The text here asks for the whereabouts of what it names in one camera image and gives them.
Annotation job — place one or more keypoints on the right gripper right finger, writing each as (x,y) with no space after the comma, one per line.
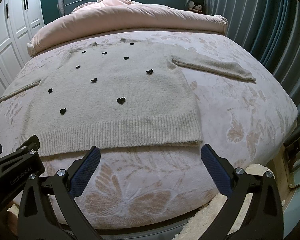
(264,217)

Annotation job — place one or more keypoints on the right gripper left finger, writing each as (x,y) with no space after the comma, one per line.
(37,219)

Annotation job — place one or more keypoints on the cream sweater with black hearts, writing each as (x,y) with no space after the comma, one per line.
(123,94)

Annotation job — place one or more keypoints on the light bedside cabinet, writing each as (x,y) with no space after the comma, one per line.
(286,167)

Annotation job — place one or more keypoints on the white panelled wardrobe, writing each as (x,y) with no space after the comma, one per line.
(20,20)

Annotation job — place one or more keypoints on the pink folded duvet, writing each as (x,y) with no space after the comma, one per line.
(105,17)

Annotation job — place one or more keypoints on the teal striped curtain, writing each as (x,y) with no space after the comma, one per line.
(270,31)

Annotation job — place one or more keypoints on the plush toy on nightstand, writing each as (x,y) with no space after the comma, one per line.
(195,7)

